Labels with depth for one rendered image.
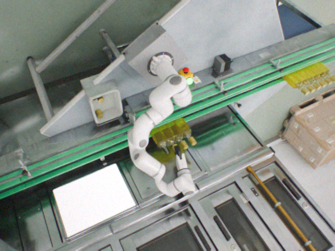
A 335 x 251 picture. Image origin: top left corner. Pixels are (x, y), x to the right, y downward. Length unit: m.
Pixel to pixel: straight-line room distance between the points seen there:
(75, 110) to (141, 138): 0.56
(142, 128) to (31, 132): 1.07
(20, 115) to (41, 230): 0.91
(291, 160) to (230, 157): 3.90
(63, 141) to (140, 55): 0.70
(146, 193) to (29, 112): 1.10
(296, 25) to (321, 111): 3.21
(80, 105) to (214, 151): 0.90
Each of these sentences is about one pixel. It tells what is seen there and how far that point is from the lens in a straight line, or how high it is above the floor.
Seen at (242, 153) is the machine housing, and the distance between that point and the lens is 2.05.
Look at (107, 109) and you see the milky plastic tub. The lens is 1.87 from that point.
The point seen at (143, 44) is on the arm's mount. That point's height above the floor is 0.82.
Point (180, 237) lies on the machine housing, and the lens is 1.77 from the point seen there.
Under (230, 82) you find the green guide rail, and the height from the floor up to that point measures 0.93.
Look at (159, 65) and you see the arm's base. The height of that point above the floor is 0.91.
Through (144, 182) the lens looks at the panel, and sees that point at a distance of 1.85.
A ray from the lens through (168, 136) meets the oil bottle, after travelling 1.84.
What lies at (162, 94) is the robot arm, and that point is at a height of 1.16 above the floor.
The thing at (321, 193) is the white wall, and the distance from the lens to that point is 5.73.
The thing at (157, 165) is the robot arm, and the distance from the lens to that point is 1.51.
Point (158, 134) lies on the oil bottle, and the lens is 1.84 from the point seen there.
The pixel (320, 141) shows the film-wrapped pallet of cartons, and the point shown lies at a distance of 5.33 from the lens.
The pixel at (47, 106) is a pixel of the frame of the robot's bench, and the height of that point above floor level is 0.56.
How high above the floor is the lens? 2.01
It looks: 33 degrees down
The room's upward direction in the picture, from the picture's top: 147 degrees clockwise
